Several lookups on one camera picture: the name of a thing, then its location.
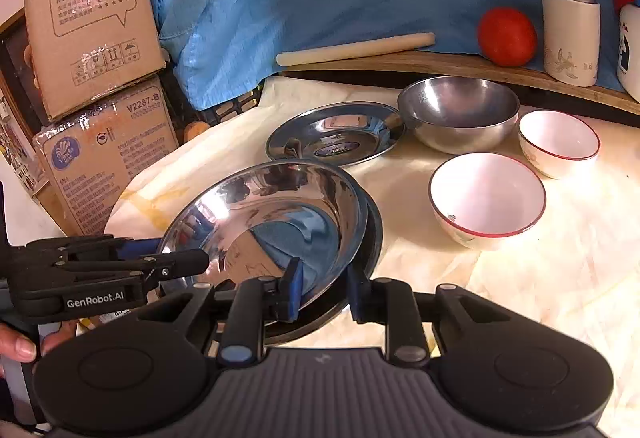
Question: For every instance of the white jug with blue lid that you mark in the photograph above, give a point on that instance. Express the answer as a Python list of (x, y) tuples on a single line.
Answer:
[(631, 42)]

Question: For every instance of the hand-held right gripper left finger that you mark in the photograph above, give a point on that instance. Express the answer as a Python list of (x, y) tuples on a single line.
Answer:
[(294, 287)]

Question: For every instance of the wooden board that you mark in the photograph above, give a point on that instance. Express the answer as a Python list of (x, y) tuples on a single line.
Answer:
[(425, 62)]

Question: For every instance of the plain printed cardboard box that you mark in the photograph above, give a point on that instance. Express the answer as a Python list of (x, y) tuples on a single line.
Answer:
[(90, 42)]

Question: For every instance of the black plastic crate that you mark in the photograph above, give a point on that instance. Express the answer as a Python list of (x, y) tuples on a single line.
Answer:
[(235, 107)]

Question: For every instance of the person's left hand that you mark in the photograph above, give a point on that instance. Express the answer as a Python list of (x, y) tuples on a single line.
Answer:
[(20, 348)]

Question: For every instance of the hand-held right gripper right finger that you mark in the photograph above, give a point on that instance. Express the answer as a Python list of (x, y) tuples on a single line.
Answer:
[(356, 292)]

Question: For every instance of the cream table cover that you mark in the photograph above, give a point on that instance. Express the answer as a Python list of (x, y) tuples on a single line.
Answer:
[(400, 218)]

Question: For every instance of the shiny steel plate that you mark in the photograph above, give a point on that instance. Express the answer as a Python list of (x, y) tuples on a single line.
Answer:
[(260, 213)]

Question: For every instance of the steel plate with blue label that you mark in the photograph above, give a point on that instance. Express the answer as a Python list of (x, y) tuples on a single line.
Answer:
[(340, 127)]

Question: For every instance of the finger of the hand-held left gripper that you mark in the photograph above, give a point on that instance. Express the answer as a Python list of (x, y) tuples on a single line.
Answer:
[(185, 263), (145, 246)]

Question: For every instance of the small white red-rimmed bowl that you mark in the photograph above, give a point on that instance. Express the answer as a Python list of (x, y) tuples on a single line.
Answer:
[(557, 137)]

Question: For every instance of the dark steel plate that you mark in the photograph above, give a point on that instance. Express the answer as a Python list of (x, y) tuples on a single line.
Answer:
[(374, 243)]

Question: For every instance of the cream thermos with steel lid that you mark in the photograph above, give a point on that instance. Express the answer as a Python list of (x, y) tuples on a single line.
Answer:
[(570, 32)]

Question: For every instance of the red tomato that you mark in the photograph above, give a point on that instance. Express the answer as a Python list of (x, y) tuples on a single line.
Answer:
[(505, 37)]

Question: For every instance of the cardboard box with blue label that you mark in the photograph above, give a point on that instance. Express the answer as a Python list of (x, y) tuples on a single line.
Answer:
[(100, 157)]

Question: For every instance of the white rolling pin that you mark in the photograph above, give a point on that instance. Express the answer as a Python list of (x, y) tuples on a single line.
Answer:
[(350, 48)]

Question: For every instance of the large white red-rimmed bowl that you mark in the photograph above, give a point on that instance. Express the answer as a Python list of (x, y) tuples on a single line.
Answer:
[(485, 193)]

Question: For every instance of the steel bowl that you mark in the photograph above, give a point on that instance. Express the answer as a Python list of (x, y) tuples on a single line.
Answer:
[(460, 107)]

